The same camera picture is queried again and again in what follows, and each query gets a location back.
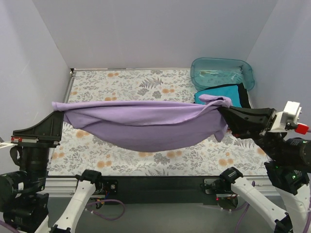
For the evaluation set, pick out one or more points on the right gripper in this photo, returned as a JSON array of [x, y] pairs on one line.
[[269, 122]]

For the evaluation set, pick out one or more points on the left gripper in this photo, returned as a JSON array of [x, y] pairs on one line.
[[35, 139]]

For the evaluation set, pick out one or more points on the purple t shirt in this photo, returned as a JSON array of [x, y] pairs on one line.
[[149, 126]]

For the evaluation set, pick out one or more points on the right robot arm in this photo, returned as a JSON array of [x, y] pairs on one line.
[[288, 169]]

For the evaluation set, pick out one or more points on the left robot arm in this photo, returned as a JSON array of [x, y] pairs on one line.
[[22, 203]]

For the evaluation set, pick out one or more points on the teal folded t shirt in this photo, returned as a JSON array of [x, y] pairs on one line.
[[198, 94]]

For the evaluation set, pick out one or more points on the floral table mat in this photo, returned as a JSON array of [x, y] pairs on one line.
[[79, 150]]

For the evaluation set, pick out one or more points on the teal plastic bin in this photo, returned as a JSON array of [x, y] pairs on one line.
[[211, 72]]

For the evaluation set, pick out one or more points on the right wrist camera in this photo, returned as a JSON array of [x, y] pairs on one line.
[[288, 120]]

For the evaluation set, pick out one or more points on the aluminium frame rail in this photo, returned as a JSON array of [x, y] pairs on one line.
[[65, 187]]

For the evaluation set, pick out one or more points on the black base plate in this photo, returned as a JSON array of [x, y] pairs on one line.
[[166, 189]]

